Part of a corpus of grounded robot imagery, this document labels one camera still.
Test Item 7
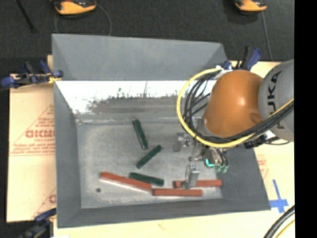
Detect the red-brown flat block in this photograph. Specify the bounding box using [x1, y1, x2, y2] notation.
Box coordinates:
[172, 179, 223, 189]
[99, 171, 153, 191]
[152, 187, 204, 197]

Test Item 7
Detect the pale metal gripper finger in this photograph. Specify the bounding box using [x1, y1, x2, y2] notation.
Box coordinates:
[184, 163, 200, 190]
[172, 132, 193, 152]

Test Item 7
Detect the brown cardboard board, red print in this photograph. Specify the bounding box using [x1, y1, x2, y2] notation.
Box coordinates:
[6, 73, 58, 223]

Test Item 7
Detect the black cylinder on white bracket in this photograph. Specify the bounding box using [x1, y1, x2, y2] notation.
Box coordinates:
[244, 132, 275, 149]

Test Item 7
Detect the dark green flat block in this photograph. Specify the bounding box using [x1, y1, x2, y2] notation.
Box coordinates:
[128, 172, 165, 187]
[136, 144, 163, 170]
[131, 119, 149, 150]

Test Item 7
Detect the grey metal bin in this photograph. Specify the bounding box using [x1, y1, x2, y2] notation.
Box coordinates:
[51, 33, 271, 229]

